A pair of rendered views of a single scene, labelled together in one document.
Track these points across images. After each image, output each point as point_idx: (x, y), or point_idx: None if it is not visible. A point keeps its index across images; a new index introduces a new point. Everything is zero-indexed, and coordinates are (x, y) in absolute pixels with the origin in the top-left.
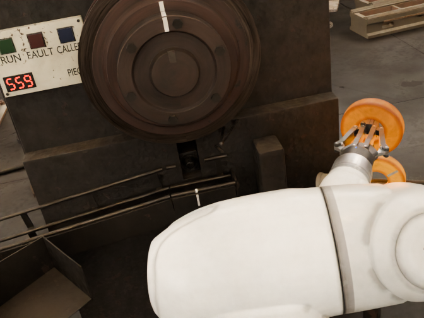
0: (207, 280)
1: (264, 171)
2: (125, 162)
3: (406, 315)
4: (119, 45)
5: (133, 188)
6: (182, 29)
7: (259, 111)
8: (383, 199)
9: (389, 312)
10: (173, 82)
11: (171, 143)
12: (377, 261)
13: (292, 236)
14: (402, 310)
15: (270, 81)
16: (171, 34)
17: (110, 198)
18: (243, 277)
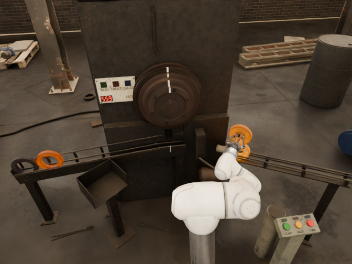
0: (189, 208)
1: (197, 142)
2: (143, 132)
3: None
4: (150, 94)
5: (145, 141)
6: (175, 92)
7: (198, 118)
8: (239, 191)
9: None
10: (168, 110)
11: None
12: (235, 209)
13: (213, 199)
14: None
15: (204, 107)
16: (171, 93)
17: (135, 144)
18: (199, 208)
